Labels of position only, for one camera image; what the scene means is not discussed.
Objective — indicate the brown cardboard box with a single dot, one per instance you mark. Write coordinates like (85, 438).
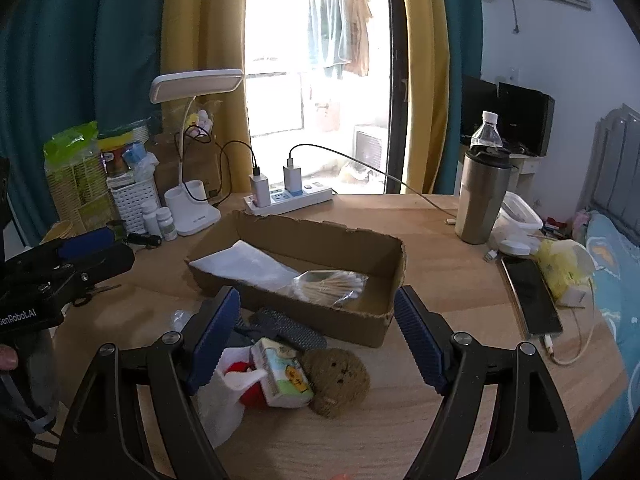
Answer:
(330, 322)

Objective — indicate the green snack package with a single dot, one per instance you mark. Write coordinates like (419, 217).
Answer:
(75, 185)

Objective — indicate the clear water bottle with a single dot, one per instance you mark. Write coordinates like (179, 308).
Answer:
(486, 132)

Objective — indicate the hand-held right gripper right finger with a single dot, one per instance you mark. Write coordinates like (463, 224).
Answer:
(417, 340)

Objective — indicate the yellow curtain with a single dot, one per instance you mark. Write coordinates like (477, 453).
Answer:
(422, 60)
(205, 25)

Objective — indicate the black flashlight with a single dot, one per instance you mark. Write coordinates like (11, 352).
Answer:
(145, 240)

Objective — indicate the cartoon printed tissue pack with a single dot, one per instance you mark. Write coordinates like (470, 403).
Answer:
(282, 375)

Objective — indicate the black sliding door frame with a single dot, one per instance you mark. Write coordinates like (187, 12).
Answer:
(397, 60)

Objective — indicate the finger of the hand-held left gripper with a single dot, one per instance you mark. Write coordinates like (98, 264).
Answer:
(107, 260)
(87, 242)

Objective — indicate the blue printed bedsheet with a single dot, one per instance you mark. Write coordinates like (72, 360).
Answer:
(615, 280)

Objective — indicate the cotton swab pack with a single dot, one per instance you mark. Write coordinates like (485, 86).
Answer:
(330, 287)

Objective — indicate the white desk lamp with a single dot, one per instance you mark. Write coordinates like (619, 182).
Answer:
(192, 215)

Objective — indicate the white power strip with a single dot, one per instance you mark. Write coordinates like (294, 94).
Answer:
(300, 200)

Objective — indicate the clear plastic bag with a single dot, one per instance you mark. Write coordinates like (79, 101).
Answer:
(220, 415)

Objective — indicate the black smartphone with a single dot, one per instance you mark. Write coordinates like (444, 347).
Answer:
(532, 295)

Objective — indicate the short white pill bottle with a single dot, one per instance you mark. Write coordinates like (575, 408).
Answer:
(166, 225)

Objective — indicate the brown cardboard carton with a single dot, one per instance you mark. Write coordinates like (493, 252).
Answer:
(167, 170)

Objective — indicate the teal curtain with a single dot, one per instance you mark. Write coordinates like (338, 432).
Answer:
(460, 60)
(75, 50)

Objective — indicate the blue white plastic bag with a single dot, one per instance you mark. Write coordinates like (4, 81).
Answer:
(142, 162)

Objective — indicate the white plastic container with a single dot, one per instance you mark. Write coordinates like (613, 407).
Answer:
(520, 215)

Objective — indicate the yellow plastic bag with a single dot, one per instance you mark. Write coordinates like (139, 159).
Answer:
(560, 265)

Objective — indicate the grey socks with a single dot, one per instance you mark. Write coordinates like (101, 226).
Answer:
(290, 330)

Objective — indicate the white blue charger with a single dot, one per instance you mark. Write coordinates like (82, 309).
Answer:
(293, 180)

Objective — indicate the person's left hand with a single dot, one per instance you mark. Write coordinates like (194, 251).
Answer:
(7, 358)

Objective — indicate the red labelled jar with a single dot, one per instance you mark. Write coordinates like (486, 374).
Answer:
(117, 160)

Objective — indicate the outdoor air conditioner unit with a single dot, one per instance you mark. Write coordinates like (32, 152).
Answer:
(370, 147)

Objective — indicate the brown plush toy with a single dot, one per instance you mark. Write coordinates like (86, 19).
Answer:
(337, 382)

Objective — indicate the clear bag with yellow toy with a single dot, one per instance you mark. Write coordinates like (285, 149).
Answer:
(202, 120)

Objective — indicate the tall white pill bottle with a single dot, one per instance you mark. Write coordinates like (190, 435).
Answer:
(150, 220)

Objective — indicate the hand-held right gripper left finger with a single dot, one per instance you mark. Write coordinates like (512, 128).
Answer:
(217, 330)

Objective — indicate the white nightstand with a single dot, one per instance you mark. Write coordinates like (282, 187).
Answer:
(522, 175)

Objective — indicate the white perforated basket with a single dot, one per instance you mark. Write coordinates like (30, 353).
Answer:
(130, 205)

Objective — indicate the black scissors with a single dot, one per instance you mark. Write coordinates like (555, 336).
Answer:
(92, 292)

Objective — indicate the hanging laundry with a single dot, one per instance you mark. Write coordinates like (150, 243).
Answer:
(340, 30)

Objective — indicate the black monitor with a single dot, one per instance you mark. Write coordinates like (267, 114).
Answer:
(525, 115)

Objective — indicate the steel tumbler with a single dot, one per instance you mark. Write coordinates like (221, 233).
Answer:
(480, 200)

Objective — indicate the grey bed headboard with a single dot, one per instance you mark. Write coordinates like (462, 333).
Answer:
(615, 160)

